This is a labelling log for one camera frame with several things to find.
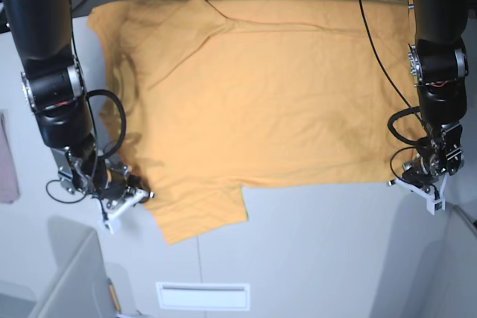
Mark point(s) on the pink folded cloth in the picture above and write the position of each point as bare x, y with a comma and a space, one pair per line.
9, 181

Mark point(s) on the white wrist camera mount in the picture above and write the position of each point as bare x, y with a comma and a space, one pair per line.
434, 197
121, 210

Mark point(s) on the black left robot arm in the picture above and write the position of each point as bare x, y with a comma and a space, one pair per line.
438, 60

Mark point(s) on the orange pencil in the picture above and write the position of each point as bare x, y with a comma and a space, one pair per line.
114, 296

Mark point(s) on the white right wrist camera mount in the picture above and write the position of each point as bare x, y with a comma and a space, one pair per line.
121, 210

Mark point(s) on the grey bin right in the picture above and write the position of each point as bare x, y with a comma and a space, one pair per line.
454, 288

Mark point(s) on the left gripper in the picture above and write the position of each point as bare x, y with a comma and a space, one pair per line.
422, 173

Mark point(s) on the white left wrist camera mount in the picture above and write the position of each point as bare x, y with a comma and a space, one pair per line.
434, 197

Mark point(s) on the orange T-shirt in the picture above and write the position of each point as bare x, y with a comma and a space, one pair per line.
225, 94

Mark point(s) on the grey bin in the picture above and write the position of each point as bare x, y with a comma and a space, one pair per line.
454, 288
53, 269

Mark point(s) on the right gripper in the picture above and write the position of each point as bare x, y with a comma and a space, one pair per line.
115, 182

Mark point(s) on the white label plate on table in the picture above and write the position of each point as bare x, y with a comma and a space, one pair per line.
203, 297

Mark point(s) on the grey bin left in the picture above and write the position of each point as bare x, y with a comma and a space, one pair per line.
53, 269

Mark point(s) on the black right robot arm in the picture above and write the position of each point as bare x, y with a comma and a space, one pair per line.
54, 87

